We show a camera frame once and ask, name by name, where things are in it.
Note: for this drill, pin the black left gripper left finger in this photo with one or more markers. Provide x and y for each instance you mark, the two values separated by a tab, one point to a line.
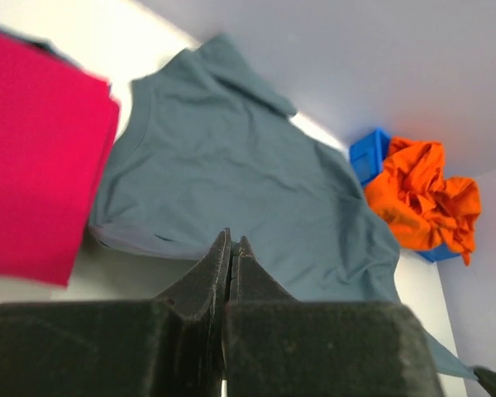
169	345

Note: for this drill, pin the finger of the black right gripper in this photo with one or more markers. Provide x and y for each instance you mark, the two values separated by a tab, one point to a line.
486	378

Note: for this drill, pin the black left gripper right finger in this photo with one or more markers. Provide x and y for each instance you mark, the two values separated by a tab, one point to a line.
274	345

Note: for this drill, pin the orange t shirt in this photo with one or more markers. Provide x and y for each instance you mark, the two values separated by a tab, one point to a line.
423	208

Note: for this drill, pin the grey blue t shirt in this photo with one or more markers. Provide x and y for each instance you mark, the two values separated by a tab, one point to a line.
209	146

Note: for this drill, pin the blue plastic bin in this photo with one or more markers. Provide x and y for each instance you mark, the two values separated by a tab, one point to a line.
367	160

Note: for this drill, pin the folded pink t shirt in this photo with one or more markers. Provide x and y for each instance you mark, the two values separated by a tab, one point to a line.
57	126

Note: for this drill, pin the folded dark t shirt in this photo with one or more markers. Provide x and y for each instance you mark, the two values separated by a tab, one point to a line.
45	47

